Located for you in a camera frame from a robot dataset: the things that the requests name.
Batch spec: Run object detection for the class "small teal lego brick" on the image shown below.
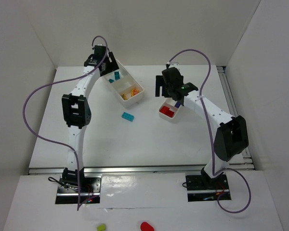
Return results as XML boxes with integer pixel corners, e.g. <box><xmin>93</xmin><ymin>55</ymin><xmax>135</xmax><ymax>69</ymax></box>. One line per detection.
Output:
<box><xmin>114</xmin><ymin>72</ymin><xmax>120</xmax><ymax>80</ymax></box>

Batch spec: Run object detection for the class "purple lego plate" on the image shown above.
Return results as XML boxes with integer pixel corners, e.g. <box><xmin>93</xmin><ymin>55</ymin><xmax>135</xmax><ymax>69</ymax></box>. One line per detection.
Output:
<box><xmin>174</xmin><ymin>102</ymin><xmax>181</xmax><ymax>108</ymax></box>

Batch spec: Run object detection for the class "red sloped lego brick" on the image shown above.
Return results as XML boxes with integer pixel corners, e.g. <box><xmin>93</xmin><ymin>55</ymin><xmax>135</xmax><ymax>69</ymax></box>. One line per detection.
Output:
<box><xmin>159</xmin><ymin>106</ymin><xmax>170</xmax><ymax>115</ymax></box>

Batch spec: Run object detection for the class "white divided container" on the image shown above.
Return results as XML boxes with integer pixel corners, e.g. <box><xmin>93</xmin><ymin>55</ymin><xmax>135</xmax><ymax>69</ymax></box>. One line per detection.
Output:
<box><xmin>102</xmin><ymin>59</ymin><xmax>145</xmax><ymax>108</ymax></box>
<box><xmin>158</xmin><ymin>98</ymin><xmax>183</xmax><ymax>123</ymax></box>

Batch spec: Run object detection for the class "red curved lego brick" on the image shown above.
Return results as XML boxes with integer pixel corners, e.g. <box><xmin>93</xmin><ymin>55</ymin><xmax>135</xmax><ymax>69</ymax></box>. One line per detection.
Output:
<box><xmin>165</xmin><ymin>109</ymin><xmax>175</xmax><ymax>118</ymax></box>

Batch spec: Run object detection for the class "multicolour lego tower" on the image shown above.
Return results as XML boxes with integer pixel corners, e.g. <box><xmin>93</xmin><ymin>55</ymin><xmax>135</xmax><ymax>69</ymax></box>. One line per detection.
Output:
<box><xmin>131</xmin><ymin>88</ymin><xmax>139</xmax><ymax>96</ymax></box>

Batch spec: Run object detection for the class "orange lego brick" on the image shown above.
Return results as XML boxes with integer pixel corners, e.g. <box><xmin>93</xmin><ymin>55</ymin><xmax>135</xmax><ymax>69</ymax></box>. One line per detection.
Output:
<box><xmin>121</xmin><ymin>94</ymin><xmax>128</xmax><ymax>100</ymax></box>

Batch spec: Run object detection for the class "long teal lego brick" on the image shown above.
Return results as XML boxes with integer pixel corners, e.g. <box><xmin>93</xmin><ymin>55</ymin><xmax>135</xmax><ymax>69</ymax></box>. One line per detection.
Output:
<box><xmin>121</xmin><ymin>112</ymin><xmax>134</xmax><ymax>122</ymax></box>

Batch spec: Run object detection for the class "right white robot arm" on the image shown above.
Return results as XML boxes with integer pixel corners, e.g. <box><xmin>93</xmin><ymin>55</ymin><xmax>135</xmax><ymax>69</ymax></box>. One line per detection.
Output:
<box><xmin>155</xmin><ymin>67</ymin><xmax>249</xmax><ymax>184</ymax></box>

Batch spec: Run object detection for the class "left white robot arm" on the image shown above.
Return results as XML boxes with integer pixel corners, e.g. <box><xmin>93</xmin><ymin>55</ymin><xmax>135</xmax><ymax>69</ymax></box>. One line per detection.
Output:
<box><xmin>62</xmin><ymin>44</ymin><xmax>118</xmax><ymax>187</ymax></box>

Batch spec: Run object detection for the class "red object at edge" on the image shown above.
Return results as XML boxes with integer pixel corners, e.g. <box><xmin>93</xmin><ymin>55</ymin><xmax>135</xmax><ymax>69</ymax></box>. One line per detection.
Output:
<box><xmin>140</xmin><ymin>222</ymin><xmax>155</xmax><ymax>231</ymax></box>

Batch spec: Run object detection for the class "green lego outside workspace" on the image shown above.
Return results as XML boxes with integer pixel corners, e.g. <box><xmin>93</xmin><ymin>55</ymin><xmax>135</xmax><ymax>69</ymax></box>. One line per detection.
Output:
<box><xmin>96</xmin><ymin>224</ymin><xmax>106</xmax><ymax>231</ymax></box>

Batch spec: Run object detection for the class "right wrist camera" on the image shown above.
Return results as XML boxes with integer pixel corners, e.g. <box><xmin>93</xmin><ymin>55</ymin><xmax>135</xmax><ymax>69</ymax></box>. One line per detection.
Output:
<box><xmin>167</xmin><ymin>62</ymin><xmax>180</xmax><ymax>71</ymax></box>

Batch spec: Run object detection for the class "aluminium rail right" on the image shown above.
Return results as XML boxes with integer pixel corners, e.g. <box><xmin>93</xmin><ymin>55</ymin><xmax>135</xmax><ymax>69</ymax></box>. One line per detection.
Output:
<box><xmin>217</xmin><ymin>66</ymin><xmax>253</xmax><ymax>164</ymax></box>

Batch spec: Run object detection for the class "aluminium rail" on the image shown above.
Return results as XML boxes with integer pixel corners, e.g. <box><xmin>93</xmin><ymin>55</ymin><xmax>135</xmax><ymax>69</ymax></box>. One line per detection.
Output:
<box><xmin>27</xmin><ymin>164</ymin><xmax>256</xmax><ymax>175</ymax></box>
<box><xmin>217</xmin><ymin>66</ymin><xmax>253</xmax><ymax>164</ymax></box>

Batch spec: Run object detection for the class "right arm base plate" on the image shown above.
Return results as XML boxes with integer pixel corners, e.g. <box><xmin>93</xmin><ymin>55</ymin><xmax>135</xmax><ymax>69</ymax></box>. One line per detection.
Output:
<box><xmin>182</xmin><ymin>174</ymin><xmax>231</xmax><ymax>202</ymax></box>

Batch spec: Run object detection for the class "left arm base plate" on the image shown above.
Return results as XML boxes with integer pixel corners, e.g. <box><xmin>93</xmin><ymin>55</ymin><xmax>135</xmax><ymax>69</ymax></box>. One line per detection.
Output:
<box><xmin>55</xmin><ymin>175</ymin><xmax>102</xmax><ymax>205</ymax></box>

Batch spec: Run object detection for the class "aluminium rail front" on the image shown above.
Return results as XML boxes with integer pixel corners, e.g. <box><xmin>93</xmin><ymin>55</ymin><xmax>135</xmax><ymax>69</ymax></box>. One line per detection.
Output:
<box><xmin>27</xmin><ymin>164</ymin><xmax>256</xmax><ymax>175</ymax></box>

